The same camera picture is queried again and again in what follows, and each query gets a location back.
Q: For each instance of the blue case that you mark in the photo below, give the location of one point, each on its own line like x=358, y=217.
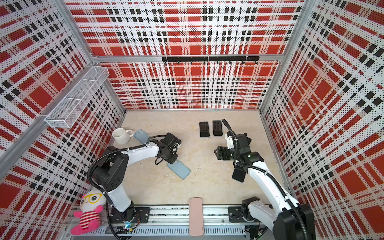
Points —
x=142, y=136

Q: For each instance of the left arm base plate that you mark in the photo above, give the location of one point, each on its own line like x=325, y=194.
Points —
x=130, y=215

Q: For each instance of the white ceramic mug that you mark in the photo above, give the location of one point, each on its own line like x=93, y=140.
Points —
x=122, y=136

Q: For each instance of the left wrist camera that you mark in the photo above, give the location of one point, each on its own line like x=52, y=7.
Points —
x=171, y=141

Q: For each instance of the light blue cased phone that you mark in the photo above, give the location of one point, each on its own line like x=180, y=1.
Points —
x=179, y=169

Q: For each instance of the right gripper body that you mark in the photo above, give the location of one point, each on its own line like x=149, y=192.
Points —
x=228, y=154

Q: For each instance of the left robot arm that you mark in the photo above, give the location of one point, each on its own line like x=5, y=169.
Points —
x=107, y=173

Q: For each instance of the black hook rail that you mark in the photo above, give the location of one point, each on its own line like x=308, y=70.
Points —
x=211, y=59

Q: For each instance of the pink phone case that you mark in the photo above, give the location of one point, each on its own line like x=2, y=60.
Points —
x=196, y=217

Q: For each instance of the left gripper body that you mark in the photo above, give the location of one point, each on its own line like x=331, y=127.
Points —
x=170, y=157

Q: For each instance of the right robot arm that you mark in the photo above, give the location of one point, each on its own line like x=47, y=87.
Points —
x=285, y=217

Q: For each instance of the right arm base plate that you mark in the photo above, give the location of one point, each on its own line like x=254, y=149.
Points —
x=237, y=213

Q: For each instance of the white wire basket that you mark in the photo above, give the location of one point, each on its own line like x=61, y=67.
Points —
x=69, y=109

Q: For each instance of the pink plush toy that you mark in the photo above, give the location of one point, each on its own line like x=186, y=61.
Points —
x=91, y=205

